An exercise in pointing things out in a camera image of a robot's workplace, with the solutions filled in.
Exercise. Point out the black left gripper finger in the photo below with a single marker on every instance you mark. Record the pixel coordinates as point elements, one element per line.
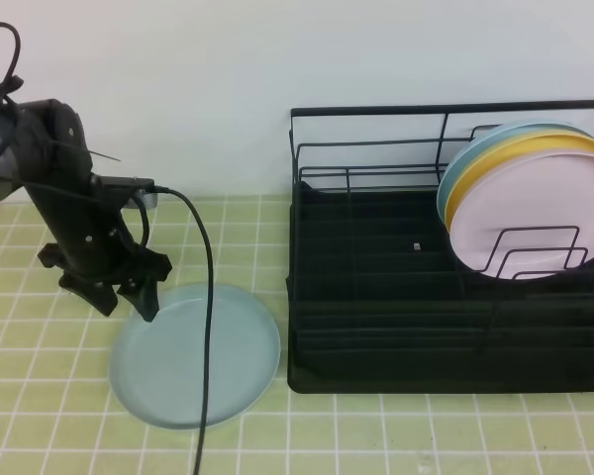
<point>142,294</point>
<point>101,297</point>

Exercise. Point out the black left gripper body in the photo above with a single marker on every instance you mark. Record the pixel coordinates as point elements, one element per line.
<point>93,246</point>

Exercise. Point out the light green plate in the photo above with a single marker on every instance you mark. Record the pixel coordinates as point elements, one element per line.
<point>195,363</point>

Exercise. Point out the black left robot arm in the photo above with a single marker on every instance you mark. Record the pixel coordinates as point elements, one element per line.
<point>43,150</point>

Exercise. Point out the light blue plate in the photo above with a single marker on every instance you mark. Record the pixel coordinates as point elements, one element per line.
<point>488,138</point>

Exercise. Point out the pink plate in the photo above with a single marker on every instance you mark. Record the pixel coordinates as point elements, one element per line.
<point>529,218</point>

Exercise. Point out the yellow plate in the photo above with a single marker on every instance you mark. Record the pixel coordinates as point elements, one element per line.
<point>503,152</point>

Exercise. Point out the green checkered tablecloth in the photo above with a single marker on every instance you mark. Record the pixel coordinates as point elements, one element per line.
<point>58,415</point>

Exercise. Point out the black drip tray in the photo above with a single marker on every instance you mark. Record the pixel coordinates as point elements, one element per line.
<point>386,366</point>

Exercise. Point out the black wire dish rack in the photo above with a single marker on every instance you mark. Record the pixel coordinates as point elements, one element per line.
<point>407,163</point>

